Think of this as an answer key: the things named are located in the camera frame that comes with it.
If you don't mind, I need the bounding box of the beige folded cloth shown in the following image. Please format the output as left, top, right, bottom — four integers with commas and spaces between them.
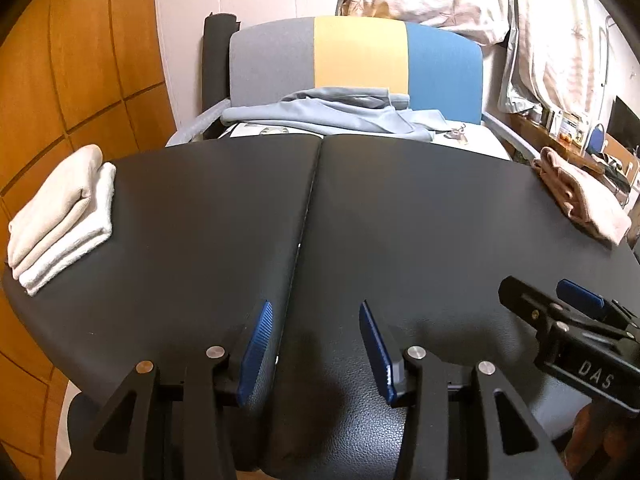
7, 144, 104, 268

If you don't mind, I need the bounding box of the grey yellow blue chair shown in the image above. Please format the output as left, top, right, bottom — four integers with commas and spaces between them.
165, 16, 543, 161

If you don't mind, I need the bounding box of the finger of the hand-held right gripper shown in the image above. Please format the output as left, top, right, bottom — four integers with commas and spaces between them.
498, 276, 581, 333
556, 279, 640, 346

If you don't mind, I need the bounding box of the black rolled mat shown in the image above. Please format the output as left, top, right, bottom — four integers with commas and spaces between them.
201, 11, 242, 113

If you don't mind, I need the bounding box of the cardboard box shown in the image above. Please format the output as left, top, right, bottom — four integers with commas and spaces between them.
602, 132, 640, 183

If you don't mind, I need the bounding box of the person's right hand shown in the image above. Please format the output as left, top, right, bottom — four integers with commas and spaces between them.
570, 402, 640, 480

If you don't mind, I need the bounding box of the wooden wardrobe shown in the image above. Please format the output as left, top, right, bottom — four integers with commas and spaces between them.
0, 0, 177, 480

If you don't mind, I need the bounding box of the pink knit sweater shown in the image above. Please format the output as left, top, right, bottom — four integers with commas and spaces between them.
531, 146, 633, 246

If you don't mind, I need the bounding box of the cluttered wooden desk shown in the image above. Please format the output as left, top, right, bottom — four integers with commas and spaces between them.
512, 110, 640, 206

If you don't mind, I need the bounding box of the white folded towel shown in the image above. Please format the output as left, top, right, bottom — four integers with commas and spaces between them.
12, 161, 118, 297

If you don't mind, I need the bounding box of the light blue garment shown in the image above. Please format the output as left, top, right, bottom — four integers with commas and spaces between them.
220, 87, 448, 143

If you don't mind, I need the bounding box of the white lamp pole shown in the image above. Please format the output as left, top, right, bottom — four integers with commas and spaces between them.
601, 14, 617, 93

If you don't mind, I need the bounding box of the blue rounded container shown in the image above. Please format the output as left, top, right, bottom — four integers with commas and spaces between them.
586, 122, 607, 156

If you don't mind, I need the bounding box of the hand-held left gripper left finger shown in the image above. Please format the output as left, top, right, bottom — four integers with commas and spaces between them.
72, 300, 276, 480

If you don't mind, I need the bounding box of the floral hanging sheet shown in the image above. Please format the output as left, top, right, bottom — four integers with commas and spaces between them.
497, 0, 611, 116

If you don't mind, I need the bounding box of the black monitor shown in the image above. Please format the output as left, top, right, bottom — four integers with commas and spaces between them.
607, 95, 640, 153

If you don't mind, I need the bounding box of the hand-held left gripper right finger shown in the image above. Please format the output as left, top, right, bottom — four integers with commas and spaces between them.
359, 300, 571, 480

